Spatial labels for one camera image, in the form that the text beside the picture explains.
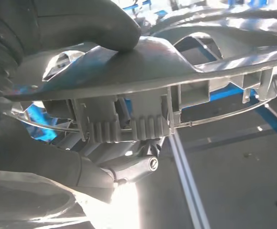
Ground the pale metal bar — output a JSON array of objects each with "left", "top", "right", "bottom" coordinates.
[{"left": 168, "top": 131, "right": 212, "bottom": 229}]

